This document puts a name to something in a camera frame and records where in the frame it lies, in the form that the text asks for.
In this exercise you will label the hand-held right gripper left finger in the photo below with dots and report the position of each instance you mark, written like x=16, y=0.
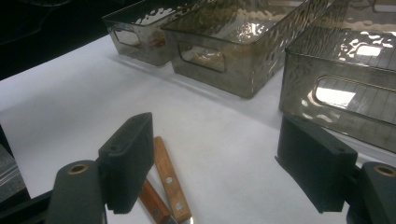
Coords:
x=126, y=165

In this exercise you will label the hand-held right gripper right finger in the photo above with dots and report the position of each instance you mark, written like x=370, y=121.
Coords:
x=316, y=165

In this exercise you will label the smoky clear bin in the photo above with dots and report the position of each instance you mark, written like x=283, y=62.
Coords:
x=295, y=84
x=124, y=52
x=243, y=77

